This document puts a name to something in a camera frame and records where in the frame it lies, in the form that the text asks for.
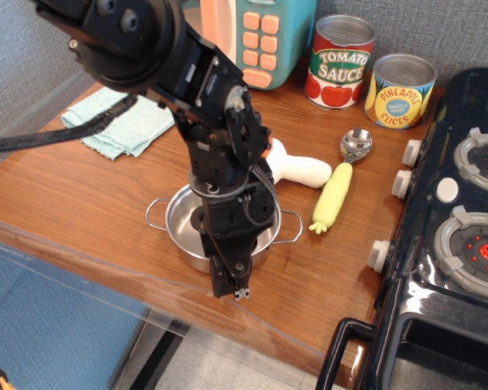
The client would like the tomato sauce can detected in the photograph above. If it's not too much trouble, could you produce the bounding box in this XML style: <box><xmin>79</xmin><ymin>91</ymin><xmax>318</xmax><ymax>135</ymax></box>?
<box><xmin>305</xmin><ymin>15</ymin><xmax>377</xmax><ymax>109</ymax></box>

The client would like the light blue folded towel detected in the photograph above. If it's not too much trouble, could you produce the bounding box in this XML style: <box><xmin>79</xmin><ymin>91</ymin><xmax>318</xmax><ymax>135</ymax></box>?
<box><xmin>62</xmin><ymin>87</ymin><xmax>174</xmax><ymax>160</ymax></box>

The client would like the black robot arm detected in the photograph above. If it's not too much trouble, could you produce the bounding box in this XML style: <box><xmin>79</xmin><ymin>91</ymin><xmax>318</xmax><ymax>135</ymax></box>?
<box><xmin>36</xmin><ymin>1</ymin><xmax>277</xmax><ymax>300</ymax></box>

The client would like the spoon with green handle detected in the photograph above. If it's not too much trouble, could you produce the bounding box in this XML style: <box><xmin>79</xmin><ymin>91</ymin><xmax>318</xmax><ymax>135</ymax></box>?
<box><xmin>308</xmin><ymin>128</ymin><xmax>373</xmax><ymax>234</ymax></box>

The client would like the black toy stove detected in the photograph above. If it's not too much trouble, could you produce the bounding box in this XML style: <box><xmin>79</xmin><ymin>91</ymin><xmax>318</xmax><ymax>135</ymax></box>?
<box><xmin>317</xmin><ymin>67</ymin><xmax>488</xmax><ymax>389</ymax></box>

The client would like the stainless steel pot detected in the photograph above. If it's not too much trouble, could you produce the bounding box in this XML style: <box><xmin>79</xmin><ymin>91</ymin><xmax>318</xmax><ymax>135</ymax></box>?
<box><xmin>146</xmin><ymin>184</ymin><xmax>303</xmax><ymax>274</ymax></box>

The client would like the plush brown white mushroom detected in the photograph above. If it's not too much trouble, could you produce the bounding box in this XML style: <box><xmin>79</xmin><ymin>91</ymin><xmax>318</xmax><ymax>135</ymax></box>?
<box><xmin>263</xmin><ymin>137</ymin><xmax>333</xmax><ymax>189</ymax></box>

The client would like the pineapple slices can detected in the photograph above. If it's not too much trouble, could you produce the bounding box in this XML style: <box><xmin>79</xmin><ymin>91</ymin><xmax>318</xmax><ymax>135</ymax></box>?
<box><xmin>364</xmin><ymin>54</ymin><xmax>438</xmax><ymax>129</ymax></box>

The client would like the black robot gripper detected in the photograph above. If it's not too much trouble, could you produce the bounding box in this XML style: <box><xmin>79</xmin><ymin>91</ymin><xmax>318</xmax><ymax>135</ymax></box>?
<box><xmin>190</xmin><ymin>184</ymin><xmax>277</xmax><ymax>301</ymax></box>

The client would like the teal toy microwave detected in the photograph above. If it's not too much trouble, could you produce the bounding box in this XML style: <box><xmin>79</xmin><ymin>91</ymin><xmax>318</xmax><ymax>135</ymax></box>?
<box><xmin>180</xmin><ymin>0</ymin><xmax>316</xmax><ymax>90</ymax></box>

